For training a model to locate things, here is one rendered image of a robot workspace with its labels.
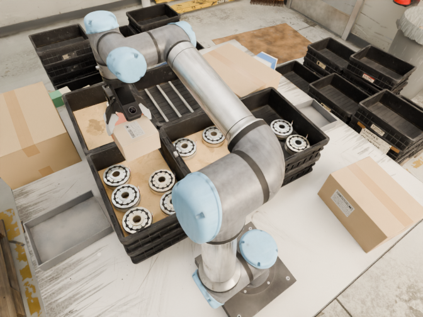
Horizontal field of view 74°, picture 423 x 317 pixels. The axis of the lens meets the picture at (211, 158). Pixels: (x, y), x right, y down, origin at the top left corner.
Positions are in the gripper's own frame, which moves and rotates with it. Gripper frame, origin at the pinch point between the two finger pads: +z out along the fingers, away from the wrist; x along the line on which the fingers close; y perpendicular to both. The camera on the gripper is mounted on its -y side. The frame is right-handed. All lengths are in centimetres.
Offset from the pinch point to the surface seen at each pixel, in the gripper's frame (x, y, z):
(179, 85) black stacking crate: -41, 44, 27
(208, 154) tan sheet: -28.1, -4.0, 27.4
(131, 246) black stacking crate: 16.0, -24.8, 25.7
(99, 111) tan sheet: 1, 46, 27
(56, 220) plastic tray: 37, 8, 40
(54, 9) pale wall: -27, 326, 92
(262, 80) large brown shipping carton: -76, 17, 20
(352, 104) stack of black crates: -170, 9, 72
